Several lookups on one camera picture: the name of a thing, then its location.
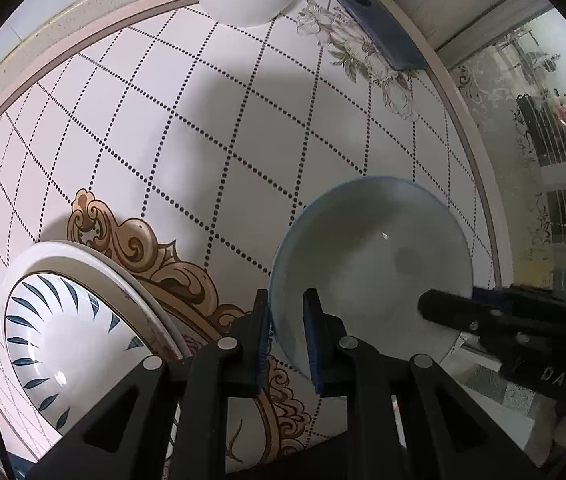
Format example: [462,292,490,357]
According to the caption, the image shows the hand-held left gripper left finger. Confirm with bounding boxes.
[26,288,274,480]

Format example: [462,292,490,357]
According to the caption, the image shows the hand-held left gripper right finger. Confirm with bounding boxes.
[303,289,546,480]

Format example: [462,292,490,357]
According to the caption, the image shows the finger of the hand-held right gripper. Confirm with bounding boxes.
[472,283,566,313]
[417,287,504,335]

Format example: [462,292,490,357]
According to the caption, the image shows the white bowl floral print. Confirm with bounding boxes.
[268,176,474,384]

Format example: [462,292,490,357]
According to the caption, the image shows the white plate blue stripes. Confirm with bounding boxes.
[4,272,147,436]

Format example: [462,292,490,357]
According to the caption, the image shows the etched glass sliding door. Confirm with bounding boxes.
[435,0,566,311]

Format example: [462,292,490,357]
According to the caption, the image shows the printed floral tablecloth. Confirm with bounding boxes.
[0,0,504,480]

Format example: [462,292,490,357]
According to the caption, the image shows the blue smartphone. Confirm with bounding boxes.
[332,0,428,72]

